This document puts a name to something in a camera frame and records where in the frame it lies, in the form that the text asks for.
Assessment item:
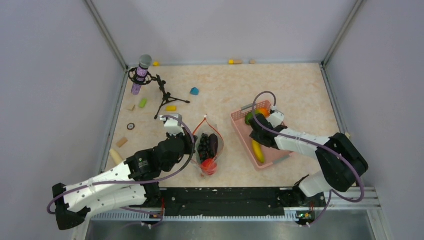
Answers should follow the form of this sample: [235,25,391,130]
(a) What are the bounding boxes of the toy banana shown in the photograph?
[251,140,265,164]

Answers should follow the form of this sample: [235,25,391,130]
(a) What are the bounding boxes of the pink plastic basket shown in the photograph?
[230,104,293,171]

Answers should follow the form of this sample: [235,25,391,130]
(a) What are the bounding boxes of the toy mango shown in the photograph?
[244,107,270,126]

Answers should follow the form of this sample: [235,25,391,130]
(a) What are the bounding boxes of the toy purple eggplant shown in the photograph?
[209,133,219,158]

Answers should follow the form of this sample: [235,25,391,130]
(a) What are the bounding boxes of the clear orange zip bag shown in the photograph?
[191,115,225,178]

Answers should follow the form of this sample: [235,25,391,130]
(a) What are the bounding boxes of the toy black grapes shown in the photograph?
[197,133,212,162]

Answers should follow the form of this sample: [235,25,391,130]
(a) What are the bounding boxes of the toy red tomato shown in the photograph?
[200,158,217,176]

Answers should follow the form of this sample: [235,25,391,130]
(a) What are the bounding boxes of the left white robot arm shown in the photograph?
[52,133,198,230]

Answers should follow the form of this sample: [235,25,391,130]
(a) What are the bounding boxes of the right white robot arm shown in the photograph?
[248,113,369,206]

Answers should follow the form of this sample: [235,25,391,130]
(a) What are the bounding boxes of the cream wooden cylinder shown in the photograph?
[109,148,123,166]

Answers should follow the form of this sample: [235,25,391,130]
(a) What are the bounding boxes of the tan wooden block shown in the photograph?
[115,137,128,148]

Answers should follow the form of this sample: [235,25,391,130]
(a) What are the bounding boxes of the green block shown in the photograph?
[138,98,148,108]

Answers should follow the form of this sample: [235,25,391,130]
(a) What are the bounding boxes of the black microphone tripod stand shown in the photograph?
[128,67,191,120]

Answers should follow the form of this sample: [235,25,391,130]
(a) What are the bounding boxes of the blue block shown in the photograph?
[189,87,200,96]

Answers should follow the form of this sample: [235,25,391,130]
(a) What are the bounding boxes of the purple microphone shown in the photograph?
[130,54,153,96]

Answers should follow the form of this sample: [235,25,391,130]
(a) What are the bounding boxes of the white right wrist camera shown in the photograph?
[266,106,285,128]

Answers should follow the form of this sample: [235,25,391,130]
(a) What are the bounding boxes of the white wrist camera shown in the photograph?
[266,106,285,128]
[160,113,184,136]

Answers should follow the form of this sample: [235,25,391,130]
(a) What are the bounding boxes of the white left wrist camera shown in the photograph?
[160,113,184,136]

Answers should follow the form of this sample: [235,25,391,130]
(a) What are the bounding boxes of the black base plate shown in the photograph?
[129,187,326,218]

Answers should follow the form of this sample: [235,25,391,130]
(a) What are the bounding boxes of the yellow tan cylinder at wall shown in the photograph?
[228,59,243,65]

